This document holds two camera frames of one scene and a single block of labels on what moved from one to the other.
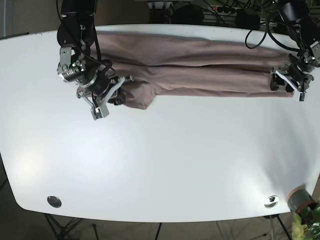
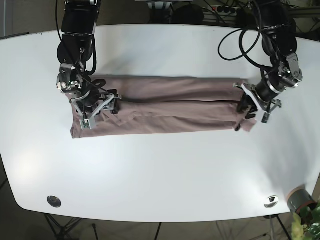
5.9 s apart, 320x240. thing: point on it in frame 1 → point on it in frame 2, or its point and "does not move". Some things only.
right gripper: x=295 y=74 → x=254 y=101
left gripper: x=97 y=83 → x=63 y=87
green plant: x=305 y=224 does not move
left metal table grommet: x=54 y=201 does not move
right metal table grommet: x=272 y=201 does not move
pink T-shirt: x=145 y=65 → x=151 y=104
